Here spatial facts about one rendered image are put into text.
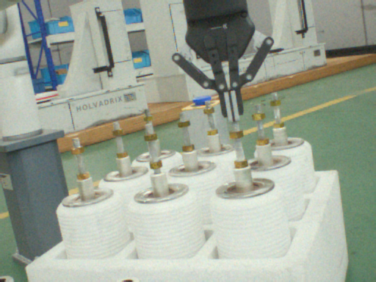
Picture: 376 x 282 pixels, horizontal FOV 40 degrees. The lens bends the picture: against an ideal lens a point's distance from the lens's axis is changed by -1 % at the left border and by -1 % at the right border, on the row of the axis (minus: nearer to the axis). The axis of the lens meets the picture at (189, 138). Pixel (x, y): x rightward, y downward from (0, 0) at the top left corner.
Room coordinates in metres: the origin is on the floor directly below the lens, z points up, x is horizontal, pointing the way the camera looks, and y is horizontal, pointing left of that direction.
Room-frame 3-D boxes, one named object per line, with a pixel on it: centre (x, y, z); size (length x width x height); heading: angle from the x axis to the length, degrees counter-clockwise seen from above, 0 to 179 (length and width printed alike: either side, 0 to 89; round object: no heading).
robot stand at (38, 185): (1.21, 0.38, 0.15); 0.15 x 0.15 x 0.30; 38
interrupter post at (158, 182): (0.69, 0.05, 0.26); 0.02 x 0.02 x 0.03
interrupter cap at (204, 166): (0.79, 0.00, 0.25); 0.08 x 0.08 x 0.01
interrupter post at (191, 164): (0.79, 0.00, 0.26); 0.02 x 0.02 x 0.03
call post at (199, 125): (1.09, -0.04, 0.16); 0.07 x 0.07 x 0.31; 67
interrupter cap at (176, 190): (0.69, 0.05, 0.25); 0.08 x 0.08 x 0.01
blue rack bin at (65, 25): (6.01, 1.29, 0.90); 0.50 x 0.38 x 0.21; 39
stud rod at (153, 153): (0.69, 0.05, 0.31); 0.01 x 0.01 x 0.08; 64
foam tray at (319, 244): (0.79, 0.00, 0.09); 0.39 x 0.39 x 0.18; 67
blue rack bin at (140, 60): (6.54, 0.59, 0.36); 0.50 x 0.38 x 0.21; 36
